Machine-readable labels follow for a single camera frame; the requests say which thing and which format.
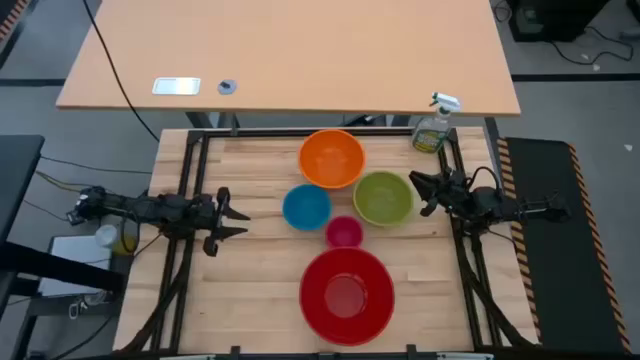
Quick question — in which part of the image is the green plastic bowl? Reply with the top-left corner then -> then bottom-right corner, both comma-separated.
352,170 -> 415,228

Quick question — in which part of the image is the black metal stand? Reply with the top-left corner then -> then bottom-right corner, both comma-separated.
0,241 -> 127,360

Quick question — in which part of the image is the long black cable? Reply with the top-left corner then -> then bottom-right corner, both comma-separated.
81,0 -> 161,144

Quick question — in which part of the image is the blue plastic bowl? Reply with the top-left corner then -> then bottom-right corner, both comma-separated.
281,183 -> 333,232

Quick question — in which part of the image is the black floor cable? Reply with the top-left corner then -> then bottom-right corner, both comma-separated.
548,24 -> 637,68

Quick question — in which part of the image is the black side table panel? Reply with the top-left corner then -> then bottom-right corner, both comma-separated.
0,133 -> 46,246

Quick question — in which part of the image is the thin black cable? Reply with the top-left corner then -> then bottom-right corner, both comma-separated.
39,155 -> 154,176

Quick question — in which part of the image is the yellow-green cable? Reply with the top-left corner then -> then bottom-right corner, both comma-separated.
34,169 -> 92,194

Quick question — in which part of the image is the black equipment box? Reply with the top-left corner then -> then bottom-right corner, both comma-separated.
506,0 -> 612,44

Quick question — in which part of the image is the black metal table frame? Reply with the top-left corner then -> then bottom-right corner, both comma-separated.
112,126 -> 540,360

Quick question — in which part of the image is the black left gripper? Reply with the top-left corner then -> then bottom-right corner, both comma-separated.
196,186 -> 251,258

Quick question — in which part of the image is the large red plastic bowl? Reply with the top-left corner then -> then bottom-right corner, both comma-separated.
298,246 -> 396,347

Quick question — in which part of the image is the orange plastic bowl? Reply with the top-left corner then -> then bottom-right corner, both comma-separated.
297,128 -> 367,190

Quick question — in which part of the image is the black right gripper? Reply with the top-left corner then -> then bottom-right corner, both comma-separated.
408,168 -> 474,218

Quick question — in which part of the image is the white flat box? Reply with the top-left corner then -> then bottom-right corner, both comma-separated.
38,234 -> 120,299

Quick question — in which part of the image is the clear bottle with white cap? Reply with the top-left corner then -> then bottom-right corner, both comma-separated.
94,224 -> 138,258

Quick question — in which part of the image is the light wood desk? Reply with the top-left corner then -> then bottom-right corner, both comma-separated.
55,0 -> 522,130

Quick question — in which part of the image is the small pink plastic bowl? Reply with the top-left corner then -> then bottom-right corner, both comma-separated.
325,215 -> 365,250

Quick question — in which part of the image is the black cable bundle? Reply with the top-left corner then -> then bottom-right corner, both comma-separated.
113,234 -> 194,357
458,234 -> 533,350

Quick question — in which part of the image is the green-labelled cleaner spray bottle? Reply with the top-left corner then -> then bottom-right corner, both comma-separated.
411,91 -> 462,155

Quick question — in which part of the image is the black mat with striped edges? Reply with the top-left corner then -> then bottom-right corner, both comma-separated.
496,136 -> 634,354
0,0 -> 39,69

